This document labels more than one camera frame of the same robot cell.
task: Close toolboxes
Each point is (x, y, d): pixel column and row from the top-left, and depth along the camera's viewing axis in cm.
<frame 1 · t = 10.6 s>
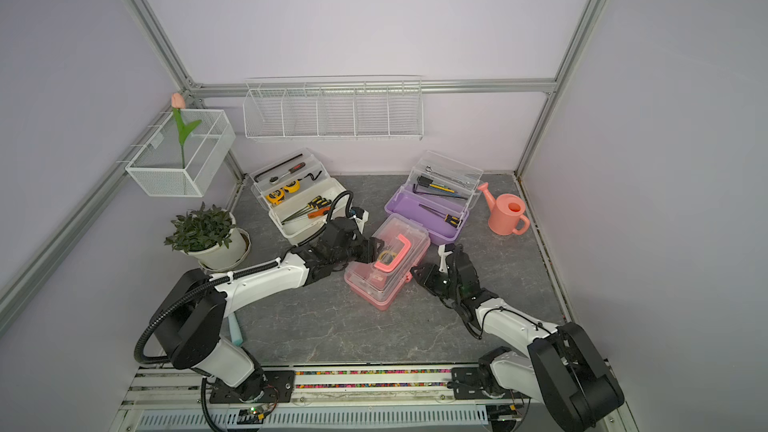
left hand: (376, 246, 86), fingers open
right hand: (410, 270, 86), fingers open
pink toolbox with clear lid: (379, 283, 85), point 8 cm above the table
white toolbox with clear tray: (299, 194, 108), point 7 cm above the table
purple toolbox with clear lid: (439, 194, 107), point 8 cm above the table
pink watering can: (506, 213, 97), point 11 cm above the table
potted green plant: (212, 237, 84), point 17 cm above the table
yellow tape measure: (276, 196, 104), point 10 cm above the table
yellow tape measure 2: (293, 187, 107), point 9 cm above the table
orange black screwdriver: (318, 213, 109), point 2 cm above the table
yellow hex key: (441, 188, 107), point 9 cm above the table
black hex key holder: (424, 181, 110), point 9 cm above the table
black yellow small screwdriver: (448, 218, 107), point 2 cm above the table

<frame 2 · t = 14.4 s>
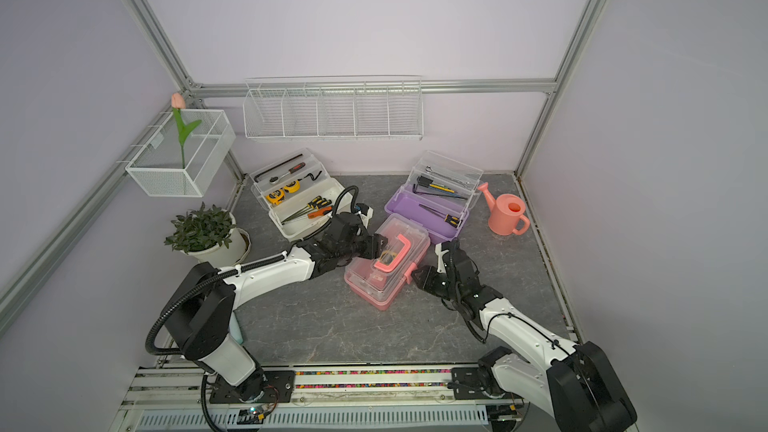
left hand: (379, 243, 87), fingers open
right hand: (412, 272, 85), fingers open
the named things where they were.

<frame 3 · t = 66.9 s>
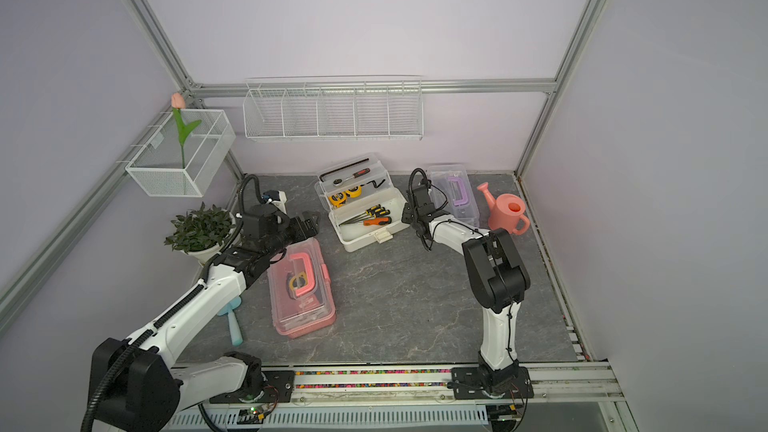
left hand: (308, 219, 82), fingers open
right hand: (411, 207, 100), fingers closed
pink toolbox with clear lid: (300, 289, 80), point 12 cm above the table
white toolbox with clear tray: (362, 203, 106), point 6 cm above the table
purple toolbox with clear lid: (457, 192, 103), point 11 cm above the table
yellow tape measure: (336, 200, 103), point 9 cm above the table
yellow tape measure 2: (355, 193, 105), point 9 cm above the table
orange black screwdriver: (380, 221, 106), point 2 cm above the table
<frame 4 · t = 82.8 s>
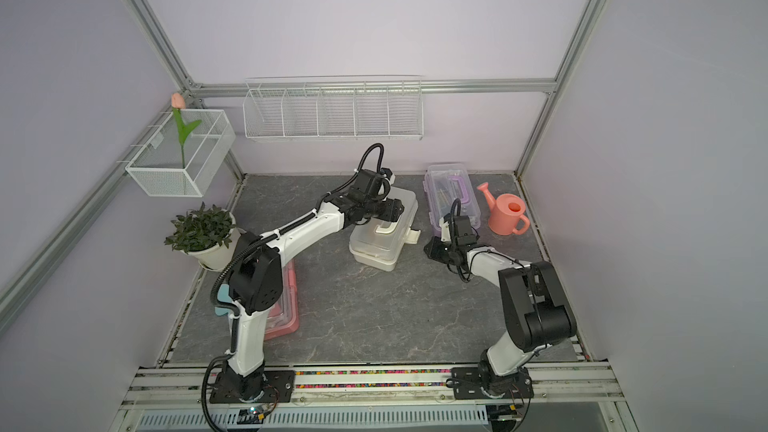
left hand: (396, 209, 91), fingers open
right hand: (425, 246, 95), fingers open
white toolbox with clear tray: (376, 243, 90), point 11 cm above the table
